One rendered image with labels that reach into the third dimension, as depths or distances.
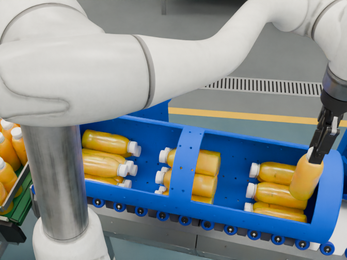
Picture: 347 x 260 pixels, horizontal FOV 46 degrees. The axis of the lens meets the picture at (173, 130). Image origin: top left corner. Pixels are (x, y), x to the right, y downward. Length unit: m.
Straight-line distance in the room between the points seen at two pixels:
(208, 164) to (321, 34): 0.56
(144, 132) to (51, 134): 0.76
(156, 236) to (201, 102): 1.74
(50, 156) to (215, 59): 0.34
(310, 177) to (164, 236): 0.57
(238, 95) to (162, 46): 2.61
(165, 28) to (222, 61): 3.18
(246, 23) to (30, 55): 0.36
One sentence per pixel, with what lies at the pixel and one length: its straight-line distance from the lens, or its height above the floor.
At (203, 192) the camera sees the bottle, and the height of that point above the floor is 1.11.
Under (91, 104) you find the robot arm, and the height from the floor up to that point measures 1.83.
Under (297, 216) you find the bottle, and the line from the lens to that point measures 1.29.
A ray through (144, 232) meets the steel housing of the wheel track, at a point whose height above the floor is 0.86.
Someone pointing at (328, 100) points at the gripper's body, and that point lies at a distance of 0.92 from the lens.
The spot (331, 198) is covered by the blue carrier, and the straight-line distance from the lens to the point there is 1.20.
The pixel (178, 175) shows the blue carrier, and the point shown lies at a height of 1.20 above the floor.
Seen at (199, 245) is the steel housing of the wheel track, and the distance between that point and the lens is 1.45.
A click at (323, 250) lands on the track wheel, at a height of 0.96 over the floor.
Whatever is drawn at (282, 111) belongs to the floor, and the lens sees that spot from 3.08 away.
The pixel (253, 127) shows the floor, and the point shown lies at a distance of 2.92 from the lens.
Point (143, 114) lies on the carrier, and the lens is 1.68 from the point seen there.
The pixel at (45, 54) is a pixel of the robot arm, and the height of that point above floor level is 1.89.
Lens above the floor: 2.17
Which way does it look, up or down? 49 degrees down
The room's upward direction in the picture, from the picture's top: 1 degrees counter-clockwise
